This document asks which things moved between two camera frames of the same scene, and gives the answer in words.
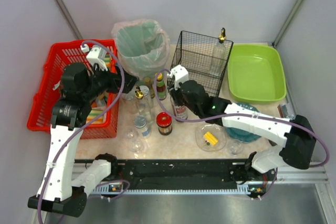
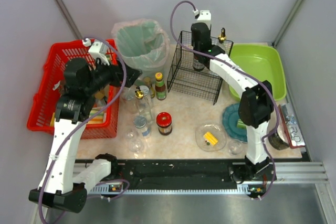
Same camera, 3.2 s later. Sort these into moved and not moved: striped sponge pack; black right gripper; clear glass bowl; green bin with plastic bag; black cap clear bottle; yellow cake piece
Moved: black cap clear bottle; black right gripper
Not moved: green bin with plastic bag; striped sponge pack; yellow cake piece; clear glass bowl
